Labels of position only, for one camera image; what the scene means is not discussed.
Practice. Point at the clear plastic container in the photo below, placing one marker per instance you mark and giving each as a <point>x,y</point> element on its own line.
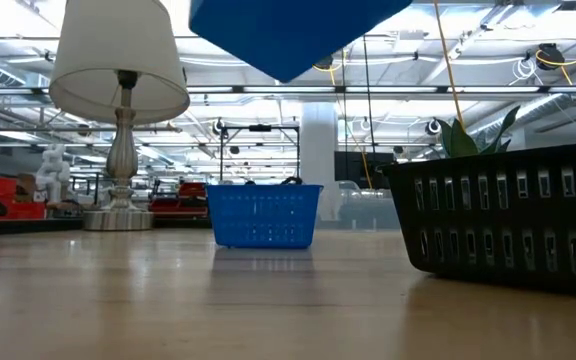
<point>363,210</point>

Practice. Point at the blue plastic basket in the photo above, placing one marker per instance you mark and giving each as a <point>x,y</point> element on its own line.
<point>288,35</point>
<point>263,215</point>

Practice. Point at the black plastic basket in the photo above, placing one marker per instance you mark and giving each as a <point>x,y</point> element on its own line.
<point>508,225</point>

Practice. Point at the white building column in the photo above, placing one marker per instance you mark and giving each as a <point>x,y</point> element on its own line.
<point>318,145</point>

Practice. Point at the black monitor screen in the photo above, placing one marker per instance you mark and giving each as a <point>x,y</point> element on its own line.
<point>353,170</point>

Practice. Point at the red equipment cart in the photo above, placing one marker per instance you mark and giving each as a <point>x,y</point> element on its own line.
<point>188,197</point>

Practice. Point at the green plant in white pot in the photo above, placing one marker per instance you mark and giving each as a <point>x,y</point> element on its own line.
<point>460,142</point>

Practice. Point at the white shade silver table lamp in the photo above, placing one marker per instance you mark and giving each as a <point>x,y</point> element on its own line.
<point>118,50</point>

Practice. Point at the white wrapped figure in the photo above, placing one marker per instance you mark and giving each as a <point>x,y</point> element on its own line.
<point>53,170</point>

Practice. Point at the red tool cabinet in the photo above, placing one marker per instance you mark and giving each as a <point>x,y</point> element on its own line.
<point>13,200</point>

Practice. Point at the black metal frame rig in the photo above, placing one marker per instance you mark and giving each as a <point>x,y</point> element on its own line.
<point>260,128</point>

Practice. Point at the black table frame rails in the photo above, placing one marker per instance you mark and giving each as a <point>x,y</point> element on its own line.
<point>18,227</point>

